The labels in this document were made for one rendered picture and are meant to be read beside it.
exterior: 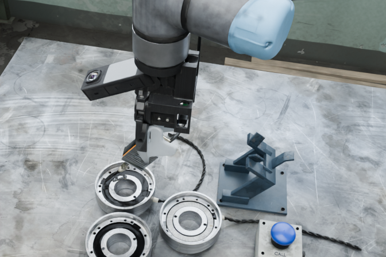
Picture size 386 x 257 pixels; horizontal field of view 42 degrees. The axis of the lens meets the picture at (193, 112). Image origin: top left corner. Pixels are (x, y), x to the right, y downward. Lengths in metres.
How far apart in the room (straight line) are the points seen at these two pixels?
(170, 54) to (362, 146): 0.57
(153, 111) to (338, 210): 0.43
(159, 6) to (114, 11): 2.00
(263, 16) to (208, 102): 0.58
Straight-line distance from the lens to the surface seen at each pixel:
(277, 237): 0.82
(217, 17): 0.56
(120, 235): 0.86
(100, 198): 0.88
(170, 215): 0.87
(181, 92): 0.70
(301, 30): 2.52
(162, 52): 0.63
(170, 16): 0.59
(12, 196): 0.95
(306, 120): 1.11
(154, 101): 0.70
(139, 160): 0.83
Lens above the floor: 1.55
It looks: 44 degrees down
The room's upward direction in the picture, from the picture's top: 6 degrees clockwise
